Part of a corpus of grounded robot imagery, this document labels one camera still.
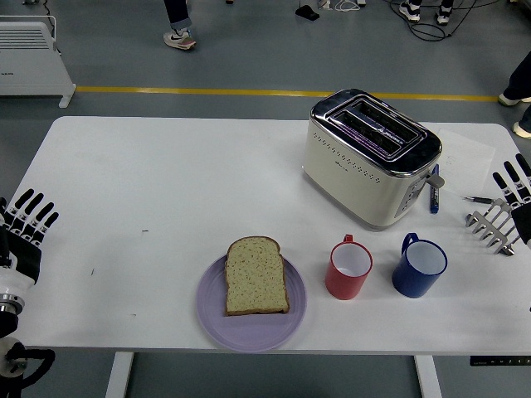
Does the black table control panel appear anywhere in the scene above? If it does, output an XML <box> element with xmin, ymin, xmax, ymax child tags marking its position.
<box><xmin>470</xmin><ymin>355</ymin><xmax>531</xmax><ymax>367</ymax></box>

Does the person's leg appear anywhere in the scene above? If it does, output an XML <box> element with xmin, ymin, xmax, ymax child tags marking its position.
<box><xmin>163</xmin><ymin>0</ymin><xmax>192</xmax><ymax>32</ymax></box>
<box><xmin>504</xmin><ymin>51</ymin><xmax>531</xmax><ymax>101</ymax></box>

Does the white table leg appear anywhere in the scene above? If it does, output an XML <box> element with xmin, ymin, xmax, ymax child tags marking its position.
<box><xmin>104</xmin><ymin>352</ymin><xmax>134</xmax><ymax>398</ymax></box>
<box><xmin>413</xmin><ymin>354</ymin><xmax>442</xmax><ymax>398</ymax></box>

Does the red mug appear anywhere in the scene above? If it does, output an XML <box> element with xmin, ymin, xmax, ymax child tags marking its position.
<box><xmin>324</xmin><ymin>234</ymin><xmax>373</xmax><ymax>302</ymax></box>

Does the white panel heater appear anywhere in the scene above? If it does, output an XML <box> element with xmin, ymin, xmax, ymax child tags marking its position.
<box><xmin>0</xmin><ymin>15</ymin><xmax>77</xmax><ymax>109</ymax></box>

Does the person's white pink shoe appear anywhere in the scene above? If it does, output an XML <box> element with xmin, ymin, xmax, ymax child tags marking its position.
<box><xmin>163</xmin><ymin>28</ymin><xmax>197</xmax><ymax>51</ymax></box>

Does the blue mug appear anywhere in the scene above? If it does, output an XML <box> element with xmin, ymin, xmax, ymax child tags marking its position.
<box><xmin>392</xmin><ymin>232</ymin><xmax>449</xmax><ymax>299</ymax></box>

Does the blue marker pen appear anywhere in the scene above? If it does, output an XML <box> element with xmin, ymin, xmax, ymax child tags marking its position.
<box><xmin>428</xmin><ymin>163</ymin><xmax>441</xmax><ymax>215</ymax></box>

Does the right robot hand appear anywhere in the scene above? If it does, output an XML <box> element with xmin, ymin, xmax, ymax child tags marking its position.
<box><xmin>492</xmin><ymin>153</ymin><xmax>531</xmax><ymax>250</ymax></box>

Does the white paper sheet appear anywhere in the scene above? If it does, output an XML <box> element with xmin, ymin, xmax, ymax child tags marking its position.
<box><xmin>437</xmin><ymin>127</ymin><xmax>498</xmax><ymax>196</ymax></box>

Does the silver toast rack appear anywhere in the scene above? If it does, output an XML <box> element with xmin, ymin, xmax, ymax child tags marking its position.
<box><xmin>464</xmin><ymin>197</ymin><xmax>522</xmax><ymax>257</ymax></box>

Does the black floor device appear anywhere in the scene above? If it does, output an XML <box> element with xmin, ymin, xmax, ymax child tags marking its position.
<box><xmin>295</xmin><ymin>0</ymin><xmax>321</xmax><ymax>21</ymax></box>

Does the cream and chrome toaster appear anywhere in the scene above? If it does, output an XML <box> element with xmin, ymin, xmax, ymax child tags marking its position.
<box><xmin>301</xmin><ymin>87</ymin><xmax>446</xmax><ymax>232</ymax></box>

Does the purple plate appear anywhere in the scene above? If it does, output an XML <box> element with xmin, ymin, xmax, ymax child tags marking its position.
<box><xmin>195</xmin><ymin>253</ymin><xmax>308</xmax><ymax>353</ymax></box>

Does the brown bread slice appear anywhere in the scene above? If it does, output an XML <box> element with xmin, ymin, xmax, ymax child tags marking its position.
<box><xmin>224</xmin><ymin>235</ymin><xmax>291</xmax><ymax>318</ymax></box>

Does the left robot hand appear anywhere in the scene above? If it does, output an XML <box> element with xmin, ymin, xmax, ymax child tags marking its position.
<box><xmin>0</xmin><ymin>188</ymin><xmax>61</xmax><ymax>298</ymax></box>

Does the person's black white shoe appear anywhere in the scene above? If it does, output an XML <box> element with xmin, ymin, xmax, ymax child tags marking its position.
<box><xmin>398</xmin><ymin>0</ymin><xmax>421</xmax><ymax>22</ymax></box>
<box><xmin>435</xmin><ymin>0</ymin><xmax>453</xmax><ymax>27</ymax></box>

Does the yellow floor tape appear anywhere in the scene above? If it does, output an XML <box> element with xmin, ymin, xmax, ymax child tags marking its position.
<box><xmin>76</xmin><ymin>85</ymin><xmax>499</xmax><ymax>104</ymax></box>

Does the black floor cable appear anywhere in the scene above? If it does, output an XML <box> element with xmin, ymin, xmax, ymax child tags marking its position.
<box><xmin>408</xmin><ymin>0</ymin><xmax>457</xmax><ymax>41</ymax></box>

